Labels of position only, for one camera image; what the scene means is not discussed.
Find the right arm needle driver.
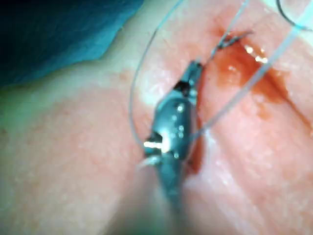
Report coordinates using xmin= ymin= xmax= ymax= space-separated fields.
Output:
xmin=143 ymin=88 xmax=198 ymax=164

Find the right arm needle driver jaw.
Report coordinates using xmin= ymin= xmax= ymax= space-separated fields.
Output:
xmin=175 ymin=61 xmax=199 ymax=92
xmin=188 ymin=63 xmax=203 ymax=95

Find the blue thread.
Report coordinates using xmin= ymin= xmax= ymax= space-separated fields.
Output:
xmin=128 ymin=0 xmax=313 ymax=150

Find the curved steel needle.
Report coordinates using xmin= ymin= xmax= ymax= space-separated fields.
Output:
xmin=276 ymin=0 xmax=313 ymax=32

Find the blue stitching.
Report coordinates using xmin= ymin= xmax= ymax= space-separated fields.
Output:
xmin=215 ymin=30 xmax=255 ymax=53

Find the tissue pad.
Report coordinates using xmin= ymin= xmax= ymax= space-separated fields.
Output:
xmin=0 ymin=0 xmax=313 ymax=235

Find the cloth drape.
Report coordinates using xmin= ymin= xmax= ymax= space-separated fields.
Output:
xmin=0 ymin=0 xmax=145 ymax=88

